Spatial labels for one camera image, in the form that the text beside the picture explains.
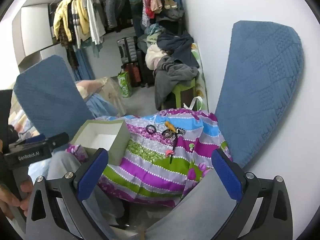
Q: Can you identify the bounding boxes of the hanging socks and underwear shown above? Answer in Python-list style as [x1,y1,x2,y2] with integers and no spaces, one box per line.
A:
[141,0,178,18]

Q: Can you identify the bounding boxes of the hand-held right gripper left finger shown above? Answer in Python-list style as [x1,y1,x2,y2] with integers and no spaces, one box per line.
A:
[26,148,112,240]

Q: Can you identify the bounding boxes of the yellow jacket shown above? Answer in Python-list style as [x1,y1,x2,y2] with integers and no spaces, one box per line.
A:
[75,0,91,42]
[53,0,75,40]

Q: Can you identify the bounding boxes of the navy garment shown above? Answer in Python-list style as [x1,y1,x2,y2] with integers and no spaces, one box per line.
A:
[157,31,200,68]

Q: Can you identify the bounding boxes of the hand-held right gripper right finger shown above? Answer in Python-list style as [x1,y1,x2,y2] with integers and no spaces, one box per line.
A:
[211,149,293,240]

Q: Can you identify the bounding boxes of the green plastic stool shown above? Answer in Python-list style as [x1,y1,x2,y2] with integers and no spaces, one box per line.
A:
[161,79,198,110]

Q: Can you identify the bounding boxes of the black and white striped garment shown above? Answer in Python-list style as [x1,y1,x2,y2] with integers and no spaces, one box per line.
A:
[67,2,81,48]

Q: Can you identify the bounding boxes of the light blue fabric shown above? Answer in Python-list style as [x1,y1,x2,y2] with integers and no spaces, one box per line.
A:
[85,94,120,118]

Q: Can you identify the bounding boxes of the green floral folded mat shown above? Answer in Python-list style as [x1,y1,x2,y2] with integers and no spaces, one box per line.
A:
[191,42,209,112]

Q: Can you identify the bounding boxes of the white strap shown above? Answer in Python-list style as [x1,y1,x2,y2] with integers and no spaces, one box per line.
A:
[182,96,204,110]

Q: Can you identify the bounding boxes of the white shirt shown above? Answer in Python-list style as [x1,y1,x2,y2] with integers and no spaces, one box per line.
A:
[86,0,107,45]

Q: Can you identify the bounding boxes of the brown patterned scarf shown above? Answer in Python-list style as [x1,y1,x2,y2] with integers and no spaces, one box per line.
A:
[59,27,79,69]

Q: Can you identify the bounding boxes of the colourful striped blanket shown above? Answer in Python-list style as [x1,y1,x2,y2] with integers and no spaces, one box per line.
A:
[66,109,234,207]

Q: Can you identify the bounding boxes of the red suitcase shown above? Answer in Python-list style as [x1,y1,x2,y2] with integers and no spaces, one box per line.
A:
[124,62,140,87]

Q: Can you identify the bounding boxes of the green shopping bag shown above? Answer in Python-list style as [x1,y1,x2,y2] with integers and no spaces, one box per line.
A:
[117,70,133,98]

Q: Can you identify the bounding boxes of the cream fluffy garment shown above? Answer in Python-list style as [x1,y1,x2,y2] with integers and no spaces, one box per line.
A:
[145,44,163,69]

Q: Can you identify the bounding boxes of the grey hoodie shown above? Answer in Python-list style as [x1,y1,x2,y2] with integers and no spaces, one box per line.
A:
[153,55,200,110]

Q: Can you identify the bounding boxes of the grey cardboard box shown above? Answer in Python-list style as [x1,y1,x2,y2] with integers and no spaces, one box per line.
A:
[69,119,132,167]

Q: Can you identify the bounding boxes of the white cabinet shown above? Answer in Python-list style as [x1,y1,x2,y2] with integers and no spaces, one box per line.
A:
[12,4,75,80]

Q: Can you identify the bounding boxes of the person's left hand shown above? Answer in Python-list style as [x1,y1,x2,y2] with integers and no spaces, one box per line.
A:
[0,176,34,220]

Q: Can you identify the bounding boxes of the black ribbed suitcase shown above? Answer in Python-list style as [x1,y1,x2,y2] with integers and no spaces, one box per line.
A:
[117,37,138,64]

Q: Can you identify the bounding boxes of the person's grey trousers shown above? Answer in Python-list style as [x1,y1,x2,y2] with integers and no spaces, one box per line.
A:
[46,152,239,240]

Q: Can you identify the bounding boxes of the grey jacket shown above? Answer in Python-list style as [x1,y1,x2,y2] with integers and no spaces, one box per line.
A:
[105,0,131,29]

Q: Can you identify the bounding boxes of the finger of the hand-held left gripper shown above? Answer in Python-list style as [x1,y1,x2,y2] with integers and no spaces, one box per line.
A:
[25,134,47,144]
[46,132,70,152]

